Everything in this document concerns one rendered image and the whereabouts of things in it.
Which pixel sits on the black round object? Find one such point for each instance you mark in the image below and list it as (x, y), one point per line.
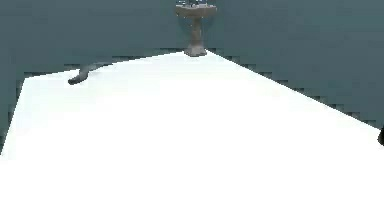
(381, 137)

